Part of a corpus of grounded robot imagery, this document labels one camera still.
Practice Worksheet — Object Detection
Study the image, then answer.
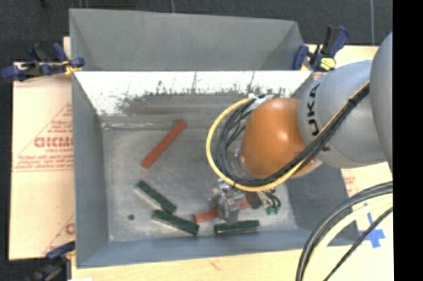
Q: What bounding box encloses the dark green flat block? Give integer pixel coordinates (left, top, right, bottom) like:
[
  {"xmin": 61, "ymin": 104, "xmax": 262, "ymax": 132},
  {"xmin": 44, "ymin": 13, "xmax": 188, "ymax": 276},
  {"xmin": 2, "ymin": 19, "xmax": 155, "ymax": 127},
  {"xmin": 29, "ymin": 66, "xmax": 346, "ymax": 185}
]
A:
[
  {"xmin": 213, "ymin": 220, "xmax": 261, "ymax": 235},
  {"xmin": 151, "ymin": 209, "xmax": 200, "ymax": 236},
  {"xmin": 134, "ymin": 180, "xmax": 178, "ymax": 215}
]

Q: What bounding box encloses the brown cardboard board, red print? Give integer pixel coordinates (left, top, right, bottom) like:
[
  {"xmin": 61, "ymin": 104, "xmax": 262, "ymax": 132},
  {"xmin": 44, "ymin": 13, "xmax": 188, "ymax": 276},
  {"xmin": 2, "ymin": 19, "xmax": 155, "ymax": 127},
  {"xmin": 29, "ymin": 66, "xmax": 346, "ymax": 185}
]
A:
[{"xmin": 7, "ymin": 36, "xmax": 393, "ymax": 262}]

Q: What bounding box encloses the grey metal bin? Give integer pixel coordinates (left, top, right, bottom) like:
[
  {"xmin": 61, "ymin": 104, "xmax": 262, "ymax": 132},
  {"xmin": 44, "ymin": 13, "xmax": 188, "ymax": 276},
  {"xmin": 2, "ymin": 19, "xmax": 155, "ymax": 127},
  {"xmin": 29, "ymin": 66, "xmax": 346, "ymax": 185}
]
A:
[{"xmin": 68, "ymin": 8, "xmax": 360, "ymax": 268}]

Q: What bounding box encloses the red-brown flat block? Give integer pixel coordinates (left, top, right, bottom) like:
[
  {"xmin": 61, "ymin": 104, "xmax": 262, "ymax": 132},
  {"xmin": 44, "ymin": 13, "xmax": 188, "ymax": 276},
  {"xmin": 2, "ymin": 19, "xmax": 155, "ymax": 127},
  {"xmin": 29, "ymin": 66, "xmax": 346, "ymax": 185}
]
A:
[
  {"xmin": 192, "ymin": 199, "xmax": 251, "ymax": 224},
  {"xmin": 141, "ymin": 120, "xmax": 188, "ymax": 170}
]

